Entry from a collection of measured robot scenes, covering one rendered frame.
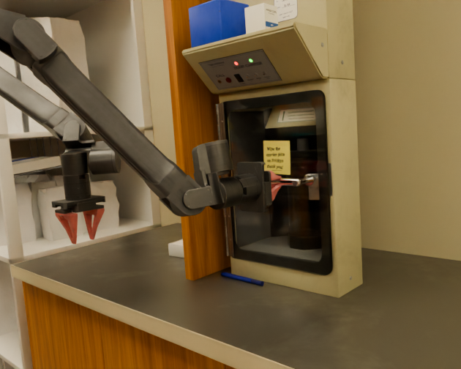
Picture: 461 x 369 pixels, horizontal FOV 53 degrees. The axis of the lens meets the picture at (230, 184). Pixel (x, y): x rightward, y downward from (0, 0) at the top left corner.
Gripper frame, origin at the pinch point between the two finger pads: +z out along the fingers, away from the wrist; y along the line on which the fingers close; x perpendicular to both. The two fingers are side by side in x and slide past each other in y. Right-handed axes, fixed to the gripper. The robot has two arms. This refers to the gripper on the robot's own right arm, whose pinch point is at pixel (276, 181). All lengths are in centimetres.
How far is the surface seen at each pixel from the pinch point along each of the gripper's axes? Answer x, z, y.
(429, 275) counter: -22.1, 29.6, -25.8
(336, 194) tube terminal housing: -11.0, 6.0, -3.1
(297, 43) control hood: -9.2, -3.7, 27.5
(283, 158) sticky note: 0.9, 4.1, 4.7
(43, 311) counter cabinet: 76, -20, -40
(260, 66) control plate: 2.2, -1.0, 24.7
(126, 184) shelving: 127, 50, -12
